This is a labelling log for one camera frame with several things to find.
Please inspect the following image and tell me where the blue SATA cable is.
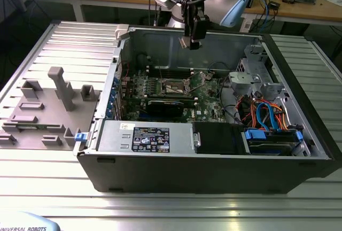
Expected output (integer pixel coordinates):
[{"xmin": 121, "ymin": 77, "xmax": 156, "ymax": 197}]
[{"xmin": 255, "ymin": 102, "xmax": 279, "ymax": 133}]

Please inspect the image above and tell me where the metal locking lever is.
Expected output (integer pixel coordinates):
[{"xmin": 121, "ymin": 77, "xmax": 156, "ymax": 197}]
[{"xmin": 157, "ymin": 65, "xmax": 165, "ymax": 94}]

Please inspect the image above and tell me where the metal socket cover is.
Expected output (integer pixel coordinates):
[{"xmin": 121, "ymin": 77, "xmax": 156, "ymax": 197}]
[{"xmin": 186, "ymin": 72, "xmax": 207, "ymax": 94}]

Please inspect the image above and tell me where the wooden desk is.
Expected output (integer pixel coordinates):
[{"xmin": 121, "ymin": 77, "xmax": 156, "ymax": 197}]
[{"xmin": 0, "ymin": 0, "xmax": 342, "ymax": 26}]

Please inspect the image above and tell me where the orange SATA cable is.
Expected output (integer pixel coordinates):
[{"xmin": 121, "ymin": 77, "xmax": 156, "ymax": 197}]
[{"xmin": 268, "ymin": 104, "xmax": 290, "ymax": 130}]

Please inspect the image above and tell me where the hard disk in blue carrier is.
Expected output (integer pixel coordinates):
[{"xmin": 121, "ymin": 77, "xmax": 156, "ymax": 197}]
[{"xmin": 242, "ymin": 128, "xmax": 305, "ymax": 157}]

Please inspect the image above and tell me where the grey power supply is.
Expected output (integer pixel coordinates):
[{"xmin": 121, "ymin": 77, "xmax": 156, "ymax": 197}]
[{"xmin": 97, "ymin": 120, "xmax": 195, "ymax": 156}]

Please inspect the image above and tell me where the green motherboard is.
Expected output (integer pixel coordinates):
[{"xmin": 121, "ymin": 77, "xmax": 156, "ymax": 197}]
[{"xmin": 117, "ymin": 69, "xmax": 228, "ymax": 124}]

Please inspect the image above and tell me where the silver CPU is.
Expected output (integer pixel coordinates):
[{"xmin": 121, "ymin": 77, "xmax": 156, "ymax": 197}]
[{"xmin": 178, "ymin": 36, "xmax": 193, "ymax": 49}]

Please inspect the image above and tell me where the CPU socket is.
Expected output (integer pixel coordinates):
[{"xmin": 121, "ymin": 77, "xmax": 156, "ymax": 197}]
[{"xmin": 159, "ymin": 77, "xmax": 192, "ymax": 96}]

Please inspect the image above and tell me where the black PC case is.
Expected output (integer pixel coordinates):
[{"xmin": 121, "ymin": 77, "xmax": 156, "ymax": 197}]
[{"xmin": 73, "ymin": 24, "xmax": 342, "ymax": 196}]

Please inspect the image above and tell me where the green RAM stick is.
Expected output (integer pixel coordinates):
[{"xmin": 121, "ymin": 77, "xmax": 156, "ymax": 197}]
[{"xmin": 16, "ymin": 125, "xmax": 48, "ymax": 130}]

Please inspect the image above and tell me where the grey parts rack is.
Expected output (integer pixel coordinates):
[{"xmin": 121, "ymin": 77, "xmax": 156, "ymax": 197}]
[{"xmin": 0, "ymin": 66, "xmax": 104, "ymax": 151}]

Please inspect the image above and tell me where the silver drive bay bracket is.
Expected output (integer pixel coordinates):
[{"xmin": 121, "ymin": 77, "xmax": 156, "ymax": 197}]
[{"xmin": 228, "ymin": 57, "xmax": 292, "ymax": 109}]

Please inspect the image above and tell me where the black drive bay cover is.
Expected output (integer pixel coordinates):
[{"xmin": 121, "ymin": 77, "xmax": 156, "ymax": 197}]
[{"xmin": 192, "ymin": 121, "xmax": 244, "ymax": 156}]

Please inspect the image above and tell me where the black graphics card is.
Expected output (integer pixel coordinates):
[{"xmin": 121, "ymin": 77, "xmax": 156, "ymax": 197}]
[{"xmin": 138, "ymin": 98, "xmax": 185, "ymax": 119}]

